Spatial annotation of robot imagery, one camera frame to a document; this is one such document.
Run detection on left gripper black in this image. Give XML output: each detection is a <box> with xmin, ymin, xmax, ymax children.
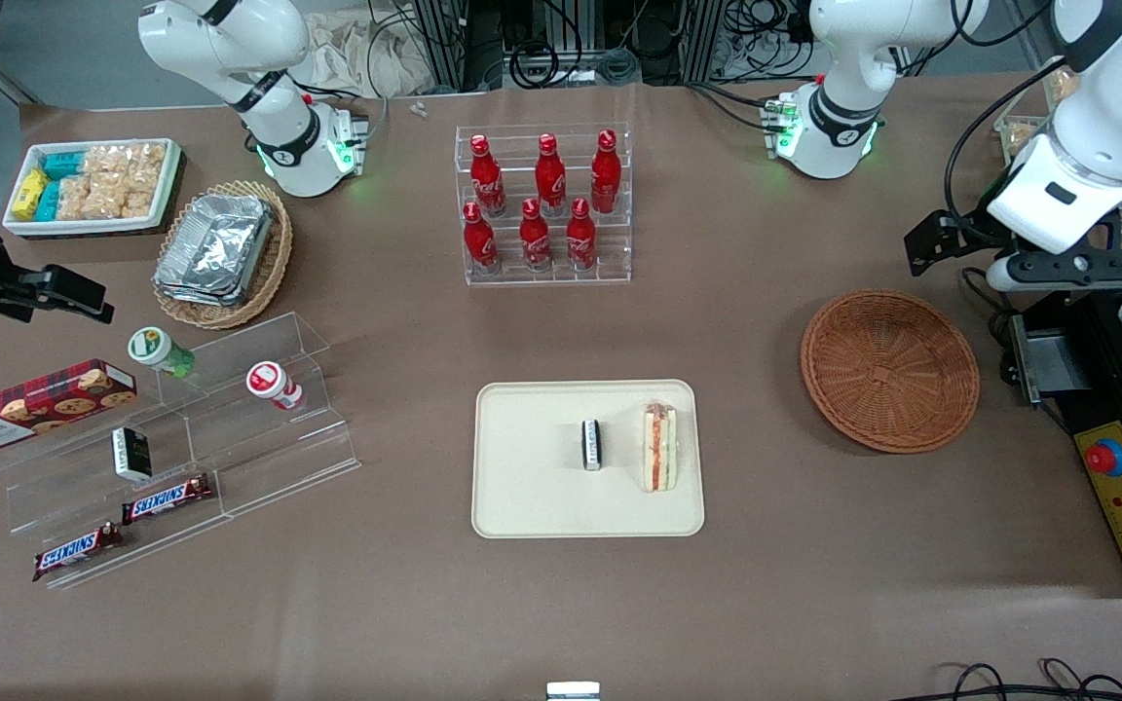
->
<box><xmin>905</xmin><ymin>207</ymin><xmax>1010</xmax><ymax>279</ymax></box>

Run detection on triangle sandwich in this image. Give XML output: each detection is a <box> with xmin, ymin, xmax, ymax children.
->
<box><xmin>642</xmin><ymin>401</ymin><xmax>679</xmax><ymax>493</ymax></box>

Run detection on white rectangular snack tray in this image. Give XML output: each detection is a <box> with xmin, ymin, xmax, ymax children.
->
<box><xmin>3</xmin><ymin>138</ymin><xmax>182</xmax><ymax>239</ymax></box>

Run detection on round wicker basket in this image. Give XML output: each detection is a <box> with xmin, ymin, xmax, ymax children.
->
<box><xmin>800</xmin><ymin>289</ymin><xmax>981</xmax><ymax>455</ymax></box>

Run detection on oval wicker basket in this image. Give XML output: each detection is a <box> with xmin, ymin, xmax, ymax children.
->
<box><xmin>152</xmin><ymin>180</ymin><xmax>293</xmax><ymax>330</ymax></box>

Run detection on cream plastic serving tray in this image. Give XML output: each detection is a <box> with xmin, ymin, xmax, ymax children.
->
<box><xmin>471</xmin><ymin>379</ymin><xmax>706</xmax><ymax>539</ymax></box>

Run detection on yellow snack packet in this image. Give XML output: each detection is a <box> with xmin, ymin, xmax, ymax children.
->
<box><xmin>13</xmin><ymin>168</ymin><xmax>46</xmax><ymax>220</ymax></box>

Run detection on green lidded yogurt cup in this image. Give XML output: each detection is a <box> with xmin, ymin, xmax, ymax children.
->
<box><xmin>128</xmin><ymin>326</ymin><xmax>197</xmax><ymax>379</ymax></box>

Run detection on red tartan cookie box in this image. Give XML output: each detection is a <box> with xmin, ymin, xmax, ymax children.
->
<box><xmin>0</xmin><ymin>359</ymin><xmax>138</xmax><ymax>456</ymax></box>

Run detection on stacked aluminium foil trays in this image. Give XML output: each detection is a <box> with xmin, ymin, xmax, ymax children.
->
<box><xmin>154</xmin><ymin>193</ymin><xmax>275</xmax><ymax>308</ymax></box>

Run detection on black machine housing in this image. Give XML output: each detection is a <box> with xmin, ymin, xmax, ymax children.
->
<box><xmin>1009</xmin><ymin>282</ymin><xmax>1122</xmax><ymax>600</ymax></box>

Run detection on red lidded yogurt cup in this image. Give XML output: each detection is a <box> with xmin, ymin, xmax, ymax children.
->
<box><xmin>246</xmin><ymin>361</ymin><xmax>305</xmax><ymax>411</ymax></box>

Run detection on Snickers chocolate bar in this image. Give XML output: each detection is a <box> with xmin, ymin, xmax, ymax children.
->
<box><xmin>32</xmin><ymin>522</ymin><xmax>124</xmax><ymax>582</ymax></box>
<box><xmin>121</xmin><ymin>473</ymin><xmax>214</xmax><ymax>526</ymax></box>

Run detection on clear acrylic stepped shelf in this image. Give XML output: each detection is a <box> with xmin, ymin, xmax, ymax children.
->
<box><xmin>0</xmin><ymin>312</ymin><xmax>362</xmax><ymax>590</ymax></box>

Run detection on red cola bottle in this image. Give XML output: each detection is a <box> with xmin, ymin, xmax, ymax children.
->
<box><xmin>519</xmin><ymin>198</ymin><xmax>553</xmax><ymax>274</ymax></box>
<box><xmin>566</xmin><ymin>198</ymin><xmax>598</xmax><ymax>273</ymax></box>
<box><xmin>468</xmin><ymin>134</ymin><xmax>506</xmax><ymax>217</ymax></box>
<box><xmin>463</xmin><ymin>202</ymin><xmax>499</xmax><ymax>276</ymax></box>
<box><xmin>534</xmin><ymin>133</ymin><xmax>567</xmax><ymax>217</ymax></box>
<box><xmin>590</xmin><ymin>129</ymin><xmax>622</xmax><ymax>215</ymax></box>

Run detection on clear acrylic bottle rack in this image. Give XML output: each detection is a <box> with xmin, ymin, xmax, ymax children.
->
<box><xmin>454</xmin><ymin>124</ymin><xmax>633</xmax><ymax>286</ymax></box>

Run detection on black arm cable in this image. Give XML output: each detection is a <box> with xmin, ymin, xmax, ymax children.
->
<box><xmin>944</xmin><ymin>58</ymin><xmax>1073</xmax><ymax>230</ymax></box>

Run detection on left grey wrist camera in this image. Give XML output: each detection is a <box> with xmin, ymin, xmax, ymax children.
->
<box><xmin>988</xmin><ymin>251</ymin><xmax>1122</xmax><ymax>293</ymax></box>

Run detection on grey metal bracket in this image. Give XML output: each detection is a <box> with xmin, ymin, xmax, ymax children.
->
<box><xmin>1009</xmin><ymin>312</ymin><xmax>1093</xmax><ymax>405</ymax></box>

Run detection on black floor cable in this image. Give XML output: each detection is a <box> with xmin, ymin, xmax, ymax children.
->
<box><xmin>912</xmin><ymin>657</ymin><xmax>1122</xmax><ymax>701</ymax></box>

